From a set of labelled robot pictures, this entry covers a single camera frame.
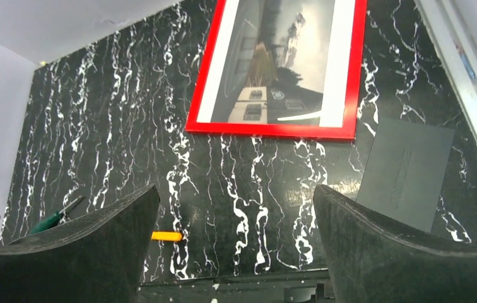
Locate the dark grey card sheet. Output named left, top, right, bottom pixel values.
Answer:
left=356, top=118, right=455, bottom=232

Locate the orange handled screwdriver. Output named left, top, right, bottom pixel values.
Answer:
left=151, top=231, right=183, bottom=242

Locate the green handled screwdriver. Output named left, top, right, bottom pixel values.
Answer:
left=30, top=196, right=85, bottom=234

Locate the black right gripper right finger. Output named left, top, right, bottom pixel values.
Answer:
left=313, top=185, right=477, bottom=302

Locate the red picture frame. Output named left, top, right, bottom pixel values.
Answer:
left=185, top=1, right=367, bottom=141

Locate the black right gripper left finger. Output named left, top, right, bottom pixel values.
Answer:
left=0, top=185, right=160, bottom=302

